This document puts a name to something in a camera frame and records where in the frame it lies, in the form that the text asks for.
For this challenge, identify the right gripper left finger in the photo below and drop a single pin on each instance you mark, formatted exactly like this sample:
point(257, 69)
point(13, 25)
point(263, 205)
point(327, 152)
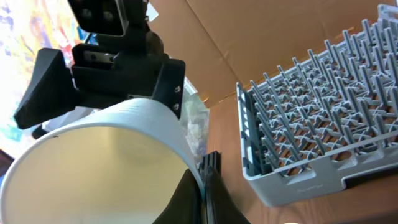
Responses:
point(185, 205)

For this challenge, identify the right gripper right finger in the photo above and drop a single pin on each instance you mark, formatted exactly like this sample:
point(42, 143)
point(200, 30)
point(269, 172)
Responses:
point(220, 208)

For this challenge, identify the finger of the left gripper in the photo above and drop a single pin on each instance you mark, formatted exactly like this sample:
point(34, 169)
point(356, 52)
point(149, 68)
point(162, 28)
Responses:
point(50, 93)
point(169, 87)

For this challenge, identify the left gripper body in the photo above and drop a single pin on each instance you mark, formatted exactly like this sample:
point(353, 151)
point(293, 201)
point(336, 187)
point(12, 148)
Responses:
point(126, 59)

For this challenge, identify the white cup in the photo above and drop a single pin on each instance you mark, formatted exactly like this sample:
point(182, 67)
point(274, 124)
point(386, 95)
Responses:
point(119, 165)

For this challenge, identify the clear plastic waste bin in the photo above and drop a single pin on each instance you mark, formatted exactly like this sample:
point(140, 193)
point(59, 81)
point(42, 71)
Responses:
point(194, 121)

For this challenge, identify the grey dishwasher rack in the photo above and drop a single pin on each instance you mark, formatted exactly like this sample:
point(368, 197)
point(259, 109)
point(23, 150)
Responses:
point(326, 120)

